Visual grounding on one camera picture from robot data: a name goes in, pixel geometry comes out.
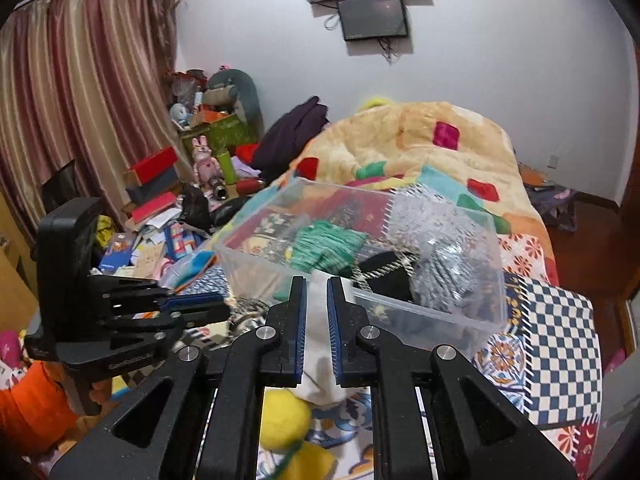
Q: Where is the grey patterned cloth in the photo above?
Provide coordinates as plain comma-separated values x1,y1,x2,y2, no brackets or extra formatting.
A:
385,185,501,313

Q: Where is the grey box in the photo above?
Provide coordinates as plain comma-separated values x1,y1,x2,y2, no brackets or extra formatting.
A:
125,167,181,204

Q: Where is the floral patterned bedsheet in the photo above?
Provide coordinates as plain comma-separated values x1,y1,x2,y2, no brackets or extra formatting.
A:
180,232,603,480

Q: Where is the blue white checkered cloth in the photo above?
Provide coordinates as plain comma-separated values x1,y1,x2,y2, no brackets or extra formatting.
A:
505,277,603,428

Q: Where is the dark purple clothing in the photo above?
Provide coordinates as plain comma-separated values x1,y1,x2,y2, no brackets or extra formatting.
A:
250,96,331,183

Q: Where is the striped pink curtain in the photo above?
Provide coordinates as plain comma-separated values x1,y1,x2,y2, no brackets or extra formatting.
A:
0,0,190,251

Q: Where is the blue printed box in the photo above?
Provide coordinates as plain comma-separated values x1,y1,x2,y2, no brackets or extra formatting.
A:
97,232,139,274

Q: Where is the green knitted cloth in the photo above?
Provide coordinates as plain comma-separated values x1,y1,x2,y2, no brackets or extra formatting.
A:
287,227,368,278

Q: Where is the black plastic bag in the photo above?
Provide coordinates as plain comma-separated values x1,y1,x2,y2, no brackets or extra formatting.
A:
179,185,214,231

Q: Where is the black cloth with cord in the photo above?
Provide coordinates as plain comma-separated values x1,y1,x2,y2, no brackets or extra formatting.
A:
356,252,426,305

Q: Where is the green cardboard box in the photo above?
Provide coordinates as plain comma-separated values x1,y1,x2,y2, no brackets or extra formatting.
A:
202,112,258,149

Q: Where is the small black wall screen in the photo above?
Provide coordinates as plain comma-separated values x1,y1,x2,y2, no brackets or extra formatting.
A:
336,0,410,42

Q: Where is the yellow plush blanket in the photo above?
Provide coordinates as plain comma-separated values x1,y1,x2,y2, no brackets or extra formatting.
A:
290,101,558,286

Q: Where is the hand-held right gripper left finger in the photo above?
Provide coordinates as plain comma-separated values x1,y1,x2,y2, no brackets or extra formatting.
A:
47,276,308,480

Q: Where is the pink bunny plush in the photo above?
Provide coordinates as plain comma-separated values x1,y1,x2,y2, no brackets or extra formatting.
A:
191,135,222,187

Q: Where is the red box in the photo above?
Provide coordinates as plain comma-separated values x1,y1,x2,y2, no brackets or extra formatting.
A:
127,146,179,186

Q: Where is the grey green plush toy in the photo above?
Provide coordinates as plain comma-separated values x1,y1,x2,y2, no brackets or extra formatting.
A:
205,67,263,137

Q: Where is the orange cloth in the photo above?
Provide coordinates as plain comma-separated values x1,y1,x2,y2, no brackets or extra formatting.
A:
0,360,83,457

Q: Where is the yellow plush ball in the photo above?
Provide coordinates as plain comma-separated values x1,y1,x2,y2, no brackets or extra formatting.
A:
260,389,313,453

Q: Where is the green bottle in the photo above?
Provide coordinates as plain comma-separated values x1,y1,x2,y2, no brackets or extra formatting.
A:
216,149,239,186

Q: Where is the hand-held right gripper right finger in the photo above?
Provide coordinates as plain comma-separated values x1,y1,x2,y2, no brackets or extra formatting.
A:
326,276,578,480

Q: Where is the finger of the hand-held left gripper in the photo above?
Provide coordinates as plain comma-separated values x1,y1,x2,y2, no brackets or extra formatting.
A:
107,304,232,334
150,287,226,312

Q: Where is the clear plastic storage bin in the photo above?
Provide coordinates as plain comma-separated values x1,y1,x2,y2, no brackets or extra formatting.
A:
214,176,507,361

